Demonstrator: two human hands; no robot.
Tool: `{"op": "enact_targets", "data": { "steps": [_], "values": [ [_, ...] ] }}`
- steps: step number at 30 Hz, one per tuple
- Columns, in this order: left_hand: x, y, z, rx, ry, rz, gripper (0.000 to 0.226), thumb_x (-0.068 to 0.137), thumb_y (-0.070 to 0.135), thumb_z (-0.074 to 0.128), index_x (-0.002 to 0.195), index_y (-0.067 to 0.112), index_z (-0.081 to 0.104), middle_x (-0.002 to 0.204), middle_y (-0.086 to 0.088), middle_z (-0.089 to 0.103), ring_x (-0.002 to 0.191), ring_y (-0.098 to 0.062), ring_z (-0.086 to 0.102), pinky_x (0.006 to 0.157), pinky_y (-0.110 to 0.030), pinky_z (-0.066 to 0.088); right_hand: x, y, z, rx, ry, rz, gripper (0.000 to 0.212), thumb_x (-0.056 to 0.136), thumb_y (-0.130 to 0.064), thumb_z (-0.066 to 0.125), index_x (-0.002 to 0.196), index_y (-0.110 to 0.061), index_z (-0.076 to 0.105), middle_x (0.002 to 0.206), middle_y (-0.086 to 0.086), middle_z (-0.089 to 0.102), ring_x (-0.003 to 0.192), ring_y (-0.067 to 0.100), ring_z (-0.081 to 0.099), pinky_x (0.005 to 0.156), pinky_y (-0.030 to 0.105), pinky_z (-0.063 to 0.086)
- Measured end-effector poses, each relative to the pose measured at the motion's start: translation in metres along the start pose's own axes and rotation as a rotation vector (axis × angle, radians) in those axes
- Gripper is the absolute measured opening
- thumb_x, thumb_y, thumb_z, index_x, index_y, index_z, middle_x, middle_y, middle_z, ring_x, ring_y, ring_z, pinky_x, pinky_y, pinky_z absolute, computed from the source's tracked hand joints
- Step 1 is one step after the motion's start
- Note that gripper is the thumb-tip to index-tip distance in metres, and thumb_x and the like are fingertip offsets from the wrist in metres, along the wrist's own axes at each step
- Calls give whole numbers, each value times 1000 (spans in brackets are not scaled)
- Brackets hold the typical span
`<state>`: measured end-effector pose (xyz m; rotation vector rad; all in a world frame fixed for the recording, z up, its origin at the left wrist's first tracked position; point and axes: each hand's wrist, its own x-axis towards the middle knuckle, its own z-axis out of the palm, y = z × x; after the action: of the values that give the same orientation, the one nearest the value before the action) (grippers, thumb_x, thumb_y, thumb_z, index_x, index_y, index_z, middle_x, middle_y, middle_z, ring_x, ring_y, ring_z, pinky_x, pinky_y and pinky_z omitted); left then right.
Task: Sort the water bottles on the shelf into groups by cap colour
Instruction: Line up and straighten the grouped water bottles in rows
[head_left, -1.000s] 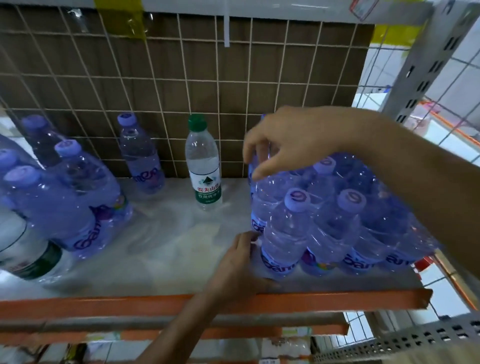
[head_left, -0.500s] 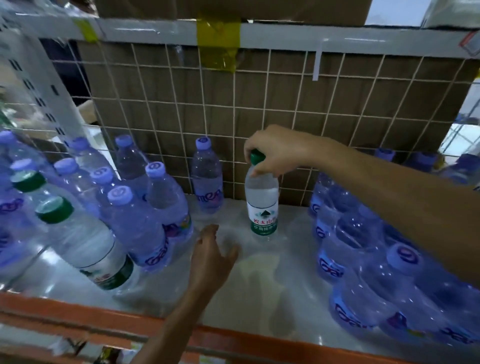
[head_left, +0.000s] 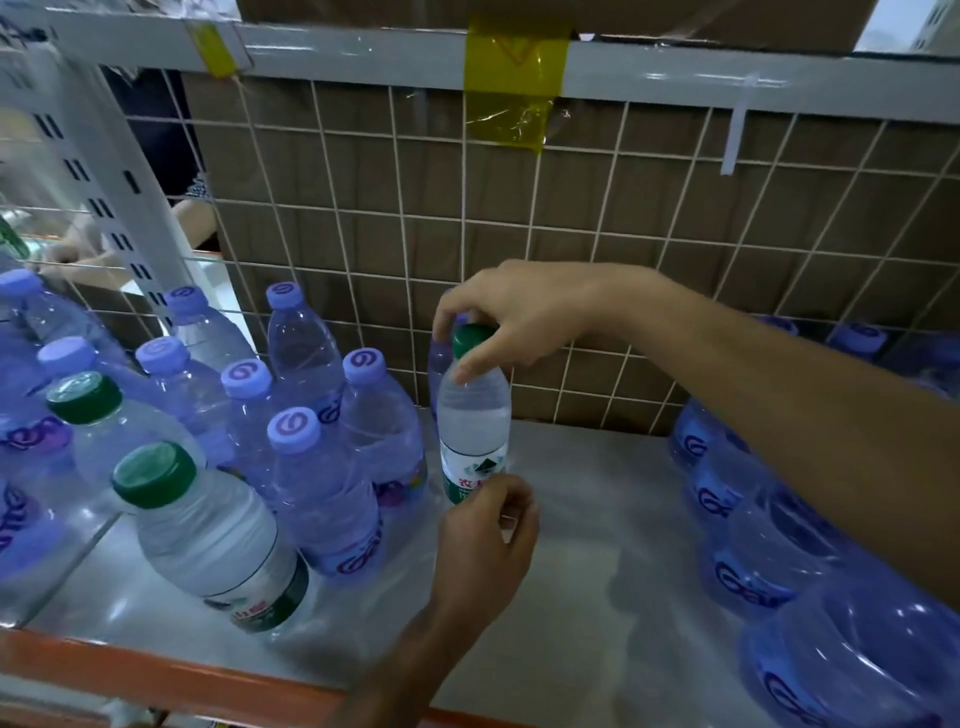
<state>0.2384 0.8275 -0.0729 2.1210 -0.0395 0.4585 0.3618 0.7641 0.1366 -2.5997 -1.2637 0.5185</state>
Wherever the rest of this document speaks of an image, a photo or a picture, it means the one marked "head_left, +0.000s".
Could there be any person's right hand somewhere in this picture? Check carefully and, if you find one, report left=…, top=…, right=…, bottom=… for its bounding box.
left=432, top=260, right=663, bottom=384

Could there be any person's left hand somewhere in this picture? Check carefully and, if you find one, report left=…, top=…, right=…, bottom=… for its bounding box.
left=430, top=474, right=542, bottom=633

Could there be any small green-capped water bottle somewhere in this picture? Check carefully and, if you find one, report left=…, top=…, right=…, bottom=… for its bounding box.
left=437, top=322, right=513, bottom=506

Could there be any person's right forearm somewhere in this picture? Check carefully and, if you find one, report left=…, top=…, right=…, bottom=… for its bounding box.
left=646, top=271, right=960, bottom=610

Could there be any person's left forearm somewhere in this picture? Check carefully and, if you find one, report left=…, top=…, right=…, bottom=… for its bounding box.
left=328, top=600, right=498, bottom=728

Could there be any group of purple water bottles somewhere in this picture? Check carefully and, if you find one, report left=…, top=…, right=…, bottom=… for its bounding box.
left=0, top=268, right=460, bottom=601
left=666, top=315, right=960, bottom=728

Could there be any brown cardboard behind mesh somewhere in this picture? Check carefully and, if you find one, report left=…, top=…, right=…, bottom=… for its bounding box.
left=180, top=71, right=960, bottom=438

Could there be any wide yellow tape piece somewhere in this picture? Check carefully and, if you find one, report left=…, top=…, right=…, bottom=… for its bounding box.
left=462, top=13, right=575, bottom=155

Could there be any large green-capped water bottle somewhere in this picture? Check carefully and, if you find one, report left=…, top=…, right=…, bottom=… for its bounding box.
left=111, top=441, right=311, bottom=636
left=46, top=370, right=207, bottom=500

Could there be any white shelf beam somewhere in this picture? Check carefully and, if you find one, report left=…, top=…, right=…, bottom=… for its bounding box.
left=0, top=6, right=960, bottom=126

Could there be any white plastic label strip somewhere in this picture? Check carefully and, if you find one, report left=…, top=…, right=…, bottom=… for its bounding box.
left=719, top=73, right=761, bottom=177

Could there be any brown cardboard box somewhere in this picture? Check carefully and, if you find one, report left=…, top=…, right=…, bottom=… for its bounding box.
left=235, top=0, right=880, bottom=55

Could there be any narrow yellow tape piece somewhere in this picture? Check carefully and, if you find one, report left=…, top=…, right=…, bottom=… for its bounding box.
left=184, top=21, right=252, bottom=79

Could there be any clear plastic shelf divider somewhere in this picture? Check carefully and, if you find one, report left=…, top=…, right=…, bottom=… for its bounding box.
left=0, top=510, right=123, bottom=628

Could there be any green bottle cap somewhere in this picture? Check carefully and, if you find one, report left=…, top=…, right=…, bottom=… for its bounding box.
left=0, top=216, right=32, bottom=261

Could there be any white wire mesh panel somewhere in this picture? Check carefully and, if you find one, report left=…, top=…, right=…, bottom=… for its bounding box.
left=97, top=67, right=960, bottom=438

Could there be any white perforated shelf post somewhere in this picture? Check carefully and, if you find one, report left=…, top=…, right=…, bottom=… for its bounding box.
left=0, top=51, right=198, bottom=335

